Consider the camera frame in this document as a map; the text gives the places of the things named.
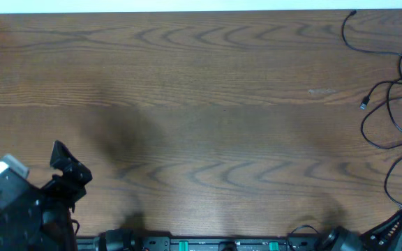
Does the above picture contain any black USB cable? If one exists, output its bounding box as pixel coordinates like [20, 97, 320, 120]
[340, 9, 402, 211]
[358, 45, 402, 142]

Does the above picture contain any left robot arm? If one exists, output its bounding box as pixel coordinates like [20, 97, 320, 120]
[0, 140, 92, 250]

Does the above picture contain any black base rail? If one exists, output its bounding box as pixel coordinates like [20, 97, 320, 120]
[76, 229, 319, 251]

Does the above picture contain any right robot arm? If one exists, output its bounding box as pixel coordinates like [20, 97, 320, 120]
[315, 207, 402, 251]

